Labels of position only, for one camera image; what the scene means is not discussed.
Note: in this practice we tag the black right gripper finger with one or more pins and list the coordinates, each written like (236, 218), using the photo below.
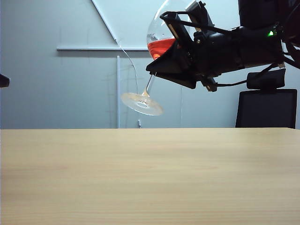
(177, 29)
(173, 65)

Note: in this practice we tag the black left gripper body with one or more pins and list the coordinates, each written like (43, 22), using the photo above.
(4, 80)

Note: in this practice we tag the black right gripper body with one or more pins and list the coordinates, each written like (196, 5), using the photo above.
(215, 51)

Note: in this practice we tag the wine glass with red liquid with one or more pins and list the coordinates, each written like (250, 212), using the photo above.
(141, 104)

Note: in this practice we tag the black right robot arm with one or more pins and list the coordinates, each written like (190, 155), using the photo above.
(260, 47)

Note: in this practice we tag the black office chair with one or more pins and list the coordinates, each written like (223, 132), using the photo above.
(266, 110)

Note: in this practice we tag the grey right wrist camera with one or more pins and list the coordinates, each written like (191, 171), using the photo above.
(201, 14)

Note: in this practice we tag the white vertical wall rail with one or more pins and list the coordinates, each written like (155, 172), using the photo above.
(118, 93)

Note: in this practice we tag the small grey wall latch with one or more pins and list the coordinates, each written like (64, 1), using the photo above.
(139, 123)

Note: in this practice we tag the white diagonal wall rail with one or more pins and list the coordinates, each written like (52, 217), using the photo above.
(104, 20)

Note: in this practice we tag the white horizontal wall rail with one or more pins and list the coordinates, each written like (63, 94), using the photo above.
(93, 49)

